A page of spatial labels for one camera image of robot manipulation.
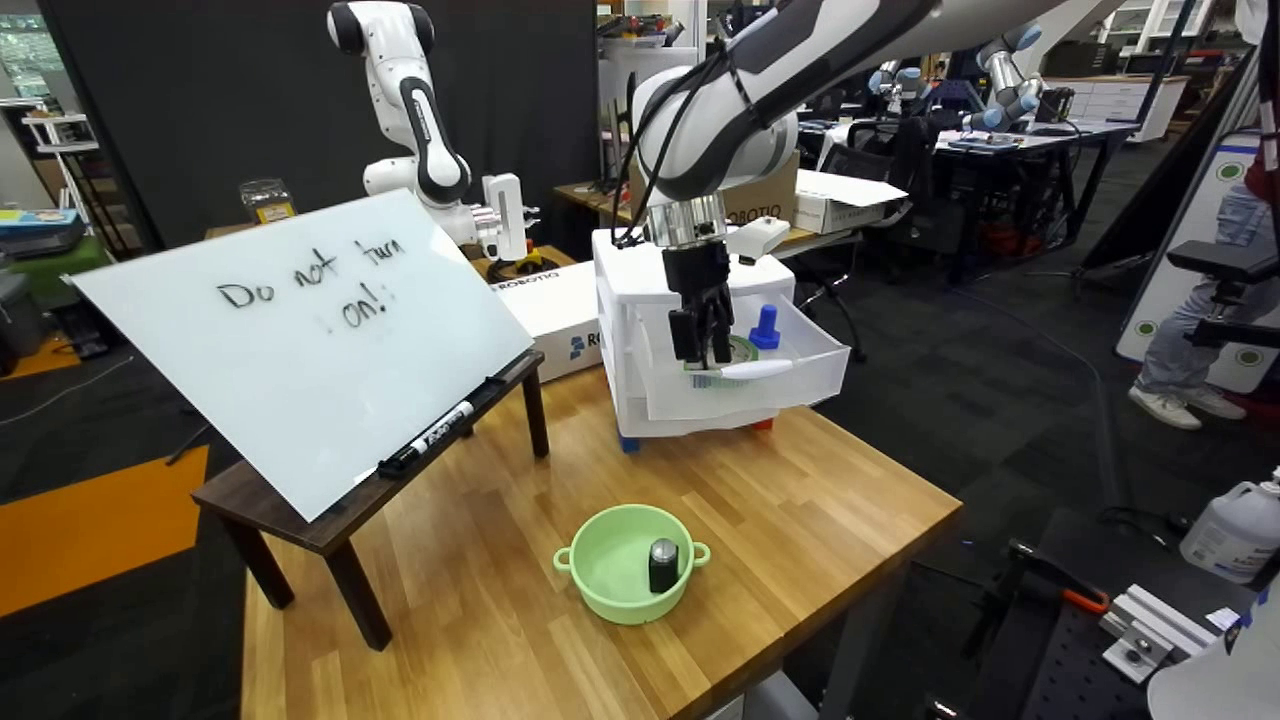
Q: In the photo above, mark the white idle gripper body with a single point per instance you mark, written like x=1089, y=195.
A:
x=507, y=212

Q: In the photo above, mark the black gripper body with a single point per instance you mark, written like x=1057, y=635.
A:
x=699, y=279

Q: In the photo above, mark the white idle robot arm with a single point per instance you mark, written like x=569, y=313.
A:
x=401, y=81

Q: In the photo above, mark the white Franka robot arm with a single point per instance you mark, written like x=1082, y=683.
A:
x=707, y=132

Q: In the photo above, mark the grey blue-jointed robot arm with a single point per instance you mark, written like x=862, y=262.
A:
x=1017, y=86
x=890, y=76

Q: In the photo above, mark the small blue bottle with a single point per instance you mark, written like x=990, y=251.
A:
x=767, y=328

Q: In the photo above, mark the white marker pen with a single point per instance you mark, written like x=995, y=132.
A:
x=761, y=365

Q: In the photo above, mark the white plastic drawer cabinet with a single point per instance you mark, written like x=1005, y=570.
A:
x=627, y=305

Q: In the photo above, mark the wooden desk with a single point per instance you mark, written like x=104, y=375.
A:
x=585, y=207

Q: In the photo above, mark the white plastic open drawer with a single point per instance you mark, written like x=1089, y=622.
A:
x=801, y=383

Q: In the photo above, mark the white cardboard box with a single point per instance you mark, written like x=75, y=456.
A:
x=554, y=313

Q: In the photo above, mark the white flat box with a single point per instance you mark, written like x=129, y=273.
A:
x=852, y=195

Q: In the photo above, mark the cluttered shelf unit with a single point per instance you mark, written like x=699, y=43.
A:
x=620, y=53

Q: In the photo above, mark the black can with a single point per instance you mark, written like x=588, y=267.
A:
x=663, y=564

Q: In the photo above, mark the light green plastic bowl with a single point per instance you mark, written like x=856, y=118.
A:
x=601, y=562

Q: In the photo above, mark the black marker pen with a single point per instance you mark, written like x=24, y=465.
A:
x=425, y=437

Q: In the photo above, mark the glass jar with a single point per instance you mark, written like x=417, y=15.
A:
x=264, y=201

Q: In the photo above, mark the whiteboard with handwriting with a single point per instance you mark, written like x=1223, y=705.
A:
x=305, y=347

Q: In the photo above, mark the black backdrop curtain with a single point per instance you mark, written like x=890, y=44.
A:
x=200, y=94

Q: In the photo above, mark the black lab table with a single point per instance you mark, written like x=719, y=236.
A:
x=1042, y=138

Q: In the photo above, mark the dark wooden stand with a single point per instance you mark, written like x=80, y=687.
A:
x=350, y=585

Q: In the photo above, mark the dark grey side platform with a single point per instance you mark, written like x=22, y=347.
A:
x=981, y=687

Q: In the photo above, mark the person in jeans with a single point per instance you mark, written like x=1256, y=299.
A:
x=1181, y=352

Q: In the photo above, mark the white panel with green stickers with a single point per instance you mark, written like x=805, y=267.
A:
x=1184, y=201

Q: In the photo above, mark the black perforated breadboard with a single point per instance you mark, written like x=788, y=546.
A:
x=1067, y=674

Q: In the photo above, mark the black office chair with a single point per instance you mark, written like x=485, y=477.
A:
x=1213, y=258

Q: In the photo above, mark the grey bin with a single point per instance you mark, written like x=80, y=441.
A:
x=18, y=324

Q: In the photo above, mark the aluminium profile bar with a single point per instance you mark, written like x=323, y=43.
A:
x=1152, y=618

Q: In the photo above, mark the white plastic jug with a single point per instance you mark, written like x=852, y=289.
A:
x=1227, y=534

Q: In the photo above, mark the white curved cover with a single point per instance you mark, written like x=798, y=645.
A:
x=1223, y=683

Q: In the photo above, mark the grey metal table frame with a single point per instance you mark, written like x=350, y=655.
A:
x=780, y=703

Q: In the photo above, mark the white metal bracket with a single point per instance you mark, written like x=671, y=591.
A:
x=1132, y=658

